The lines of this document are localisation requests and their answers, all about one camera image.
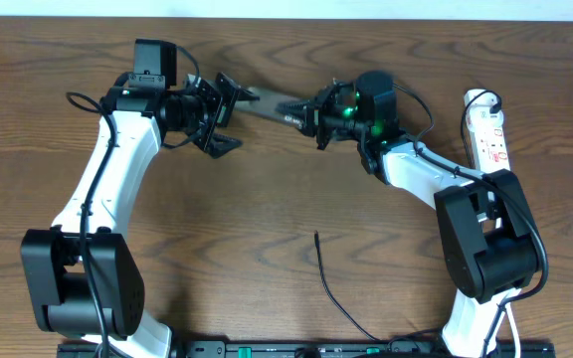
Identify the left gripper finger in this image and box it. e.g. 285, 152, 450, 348
206, 133, 243, 159
216, 73, 260, 109

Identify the Galaxy S25 Ultra smartphone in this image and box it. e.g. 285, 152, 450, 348
235, 87, 302, 129

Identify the black charger cable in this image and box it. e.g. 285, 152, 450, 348
313, 89, 503, 344

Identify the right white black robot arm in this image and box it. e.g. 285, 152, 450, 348
269, 71, 549, 357

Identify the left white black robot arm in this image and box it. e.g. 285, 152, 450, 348
20, 39, 254, 357

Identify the white power strip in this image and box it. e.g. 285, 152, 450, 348
464, 89, 510, 173

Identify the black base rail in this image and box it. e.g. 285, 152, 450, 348
56, 339, 556, 358

